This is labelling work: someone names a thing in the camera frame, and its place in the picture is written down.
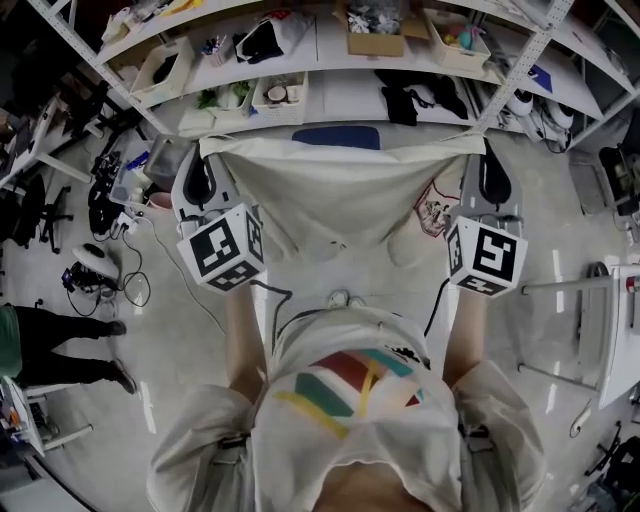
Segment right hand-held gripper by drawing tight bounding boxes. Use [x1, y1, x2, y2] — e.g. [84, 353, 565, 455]
[444, 141, 530, 299]

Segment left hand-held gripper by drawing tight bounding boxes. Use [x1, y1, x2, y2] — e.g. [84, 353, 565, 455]
[170, 147, 267, 295]

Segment cream clothes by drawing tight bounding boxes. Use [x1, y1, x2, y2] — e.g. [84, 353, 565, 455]
[198, 130, 489, 266]

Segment grey chair with blue seat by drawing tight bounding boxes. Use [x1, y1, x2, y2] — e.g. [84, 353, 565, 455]
[291, 124, 382, 151]

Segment person's left forearm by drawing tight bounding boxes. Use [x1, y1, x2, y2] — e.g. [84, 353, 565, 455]
[224, 287, 271, 401]

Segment person's right forearm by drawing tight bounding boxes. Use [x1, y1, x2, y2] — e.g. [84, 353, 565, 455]
[442, 284, 489, 389]

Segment black chair with dark seat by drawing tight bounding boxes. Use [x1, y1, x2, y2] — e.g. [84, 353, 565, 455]
[597, 144, 640, 219]

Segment black office chair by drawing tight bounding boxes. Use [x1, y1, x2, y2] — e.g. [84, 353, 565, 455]
[0, 174, 74, 254]

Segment clear plastic storage box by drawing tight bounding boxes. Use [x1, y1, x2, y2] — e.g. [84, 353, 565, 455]
[109, 134, 194, 209]

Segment white power strip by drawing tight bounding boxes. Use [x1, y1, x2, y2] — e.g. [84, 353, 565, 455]
[113, 212, 141, 236]

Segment white basket with plants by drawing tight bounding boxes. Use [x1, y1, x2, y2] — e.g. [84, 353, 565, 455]
[197, 79, 256, 119]

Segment pile of black equipment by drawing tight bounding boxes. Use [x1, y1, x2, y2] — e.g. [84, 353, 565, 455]
[87, 152, 124, 236]

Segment white rounded device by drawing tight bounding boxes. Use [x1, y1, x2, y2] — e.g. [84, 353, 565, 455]
[504, 88, 534, 119]
[542, 102, 576, 131]

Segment white perforated basket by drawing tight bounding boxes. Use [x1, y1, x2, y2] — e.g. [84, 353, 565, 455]
[251, 72, 309, 126]

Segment white oval device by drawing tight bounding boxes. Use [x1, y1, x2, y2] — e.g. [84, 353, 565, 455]
[71, 243, 120, 280]

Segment cream storage bin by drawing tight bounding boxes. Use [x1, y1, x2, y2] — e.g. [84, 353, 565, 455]
[130, 35, 196, 95]

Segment blue flat item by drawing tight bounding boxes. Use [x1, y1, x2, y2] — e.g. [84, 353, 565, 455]
[527, 63, 554, 94]

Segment black clothing on shelf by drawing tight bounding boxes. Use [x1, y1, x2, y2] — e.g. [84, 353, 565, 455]
[373, 68, 470, 127]

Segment pen cup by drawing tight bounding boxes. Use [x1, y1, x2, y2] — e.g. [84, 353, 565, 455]
[202, 34, 229, 69]

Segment cream basket with toys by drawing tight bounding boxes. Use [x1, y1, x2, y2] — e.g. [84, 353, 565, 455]
[424, 7, 494, 71]

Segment black and white bag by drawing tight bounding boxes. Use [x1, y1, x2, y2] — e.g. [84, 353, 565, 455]
[233, 12, 316, 65]

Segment white desk with white legs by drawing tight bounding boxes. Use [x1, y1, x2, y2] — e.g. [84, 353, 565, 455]
[0, 97, 94, 191]

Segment white metal shelf unit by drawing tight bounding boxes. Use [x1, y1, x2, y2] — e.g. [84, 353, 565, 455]
[27, 0, 640, 151]

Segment white table with metal legs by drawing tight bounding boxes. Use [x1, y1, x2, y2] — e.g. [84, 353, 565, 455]
[517, 262, 640, 411]

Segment cardboard box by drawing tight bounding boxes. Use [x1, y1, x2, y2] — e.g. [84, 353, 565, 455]
[334, 0, 431, 57]

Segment person's white printed shirt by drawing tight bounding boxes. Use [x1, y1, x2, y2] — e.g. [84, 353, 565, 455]
[145, 305, 549, 512]

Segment small white side table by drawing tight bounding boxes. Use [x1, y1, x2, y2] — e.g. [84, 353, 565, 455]
[0, 374, 94, 456]

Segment long white cable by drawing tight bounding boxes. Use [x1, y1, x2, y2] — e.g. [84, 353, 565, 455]
[134, 217, 229, 334]

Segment grey metal frame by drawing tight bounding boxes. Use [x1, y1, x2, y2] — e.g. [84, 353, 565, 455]
[567, 149, 619, 216]

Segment black looped cable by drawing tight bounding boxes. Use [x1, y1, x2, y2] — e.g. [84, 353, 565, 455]
[119, 234, 151, 309]

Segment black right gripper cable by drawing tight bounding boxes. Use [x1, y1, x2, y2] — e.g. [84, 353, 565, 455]
[423, 277, 451, 337]

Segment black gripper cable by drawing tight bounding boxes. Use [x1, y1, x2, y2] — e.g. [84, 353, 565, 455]
[248, 278, 295, 351]
[423, 277, 451, 337]

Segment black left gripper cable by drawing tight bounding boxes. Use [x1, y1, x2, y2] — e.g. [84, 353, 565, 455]
[248, 278, 295, 351]

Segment small black device with cables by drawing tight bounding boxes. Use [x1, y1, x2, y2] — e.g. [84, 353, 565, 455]
[60, 264, 119, 316]

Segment short white floor cable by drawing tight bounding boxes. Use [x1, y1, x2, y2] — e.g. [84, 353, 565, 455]
[568, 399, 594, 439]

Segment grey shoulder strap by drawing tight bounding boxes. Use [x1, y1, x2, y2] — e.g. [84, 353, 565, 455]
[212, 429, 251, 512]
[457, 422, 494, 512]

